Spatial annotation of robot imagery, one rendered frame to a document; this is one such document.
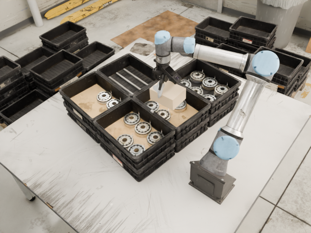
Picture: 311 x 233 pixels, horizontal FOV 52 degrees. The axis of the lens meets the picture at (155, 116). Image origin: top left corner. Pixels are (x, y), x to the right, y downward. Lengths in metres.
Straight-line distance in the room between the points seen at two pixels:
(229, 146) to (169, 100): 0.42
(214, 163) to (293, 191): 1.24
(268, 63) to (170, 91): 0.53
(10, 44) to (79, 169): 3.11
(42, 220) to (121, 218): 1.07
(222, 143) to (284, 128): 0.78
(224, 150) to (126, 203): 0.62
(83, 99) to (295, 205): 1.76
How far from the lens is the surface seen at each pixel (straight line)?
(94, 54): 3.46
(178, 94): 1.71
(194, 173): 1.73
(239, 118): 1.52
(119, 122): 1.99
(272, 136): 2.14
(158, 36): 1.55
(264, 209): 2.64
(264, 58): 1.51
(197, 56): 1.67
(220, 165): 1.68
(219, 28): 3.78
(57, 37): 3.66
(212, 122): 2.10
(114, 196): 1.83
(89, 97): 2.21
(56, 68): 3.18
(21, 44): 4.73
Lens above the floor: 2.24
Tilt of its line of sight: 45 degrees down
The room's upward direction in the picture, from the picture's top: 4 degrees counter-clockwise
